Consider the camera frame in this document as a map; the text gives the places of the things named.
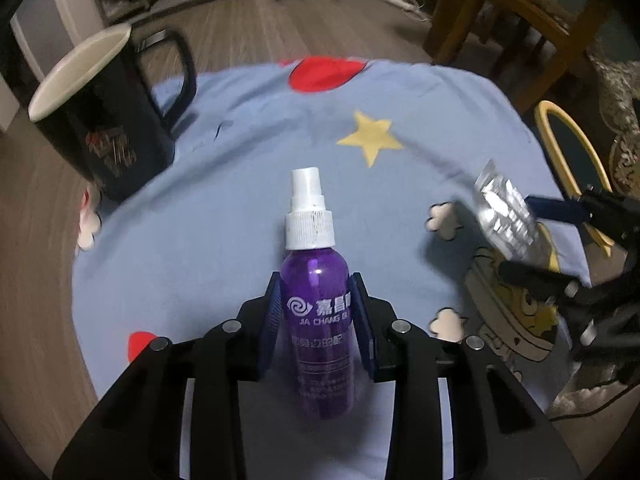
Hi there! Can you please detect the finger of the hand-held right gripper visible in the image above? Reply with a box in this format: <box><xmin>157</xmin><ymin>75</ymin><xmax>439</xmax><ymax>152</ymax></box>
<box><xmin>525</xmin><ymin>187</ymin><xmax>640</xmax><ymax>241</ymax></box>
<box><xmin>498</xmin><ymin>258</ymin><xmax>587</xmax><ymax>302</ymax></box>

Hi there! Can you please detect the silver blister pack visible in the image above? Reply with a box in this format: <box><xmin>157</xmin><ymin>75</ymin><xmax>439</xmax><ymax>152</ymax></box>
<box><xmin>472</xmin><ymin>160</ymin><xmax>543</xmax><ymax>261</ymax></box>

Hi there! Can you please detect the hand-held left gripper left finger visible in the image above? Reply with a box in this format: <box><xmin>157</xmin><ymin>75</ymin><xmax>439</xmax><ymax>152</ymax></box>
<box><xmin>52</xmin><ymin>271</ymin><xmax>283</xmax><ymax>480</ymax></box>

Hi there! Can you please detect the white power strip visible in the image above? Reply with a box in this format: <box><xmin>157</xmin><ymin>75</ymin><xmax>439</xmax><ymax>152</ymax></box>
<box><xmin>376</xmin><ymin>0</ymin><xmax>431</xmax><ymax>23</ymax></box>

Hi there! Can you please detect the yellow rimmed trash bin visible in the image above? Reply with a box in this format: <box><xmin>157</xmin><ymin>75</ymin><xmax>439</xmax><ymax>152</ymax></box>
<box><xmin>534</xmin><ymin>101</ymin><xmax>613</xmax><ymax>256</ymax></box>

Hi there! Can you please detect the black ceramic mug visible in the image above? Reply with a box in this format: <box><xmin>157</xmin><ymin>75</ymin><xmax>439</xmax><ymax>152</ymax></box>
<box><xmin>27</xmin><ymin>22</ymin><xmax>197</xmax><ymax>203</ymax></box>

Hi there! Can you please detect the wooden chair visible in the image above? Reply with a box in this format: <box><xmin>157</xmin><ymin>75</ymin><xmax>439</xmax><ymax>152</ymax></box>
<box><xmin>422</xmin><ymin>0</ymin><xmax>608</xmax><ymax>116</ymax></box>

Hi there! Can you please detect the purple spray bottle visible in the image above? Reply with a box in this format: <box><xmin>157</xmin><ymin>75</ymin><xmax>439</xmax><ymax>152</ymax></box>
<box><xmin>280</xmin><ymin>166</ymin><xmax>363</xmax><ymax>422</ymax></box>

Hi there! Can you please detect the blue cartoon printed blanket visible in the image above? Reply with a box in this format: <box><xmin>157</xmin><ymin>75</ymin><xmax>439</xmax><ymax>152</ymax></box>
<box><xmin>71</xmin><ymin>57</ymin><xmax>593</xmax><ymax>480</ymax></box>

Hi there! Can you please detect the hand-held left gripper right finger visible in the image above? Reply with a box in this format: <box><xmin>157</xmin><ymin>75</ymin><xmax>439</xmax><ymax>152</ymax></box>
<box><xmin>350</xmin><ymin>272</ymin><xmax>583</xmax><ymax>480</ymax></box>

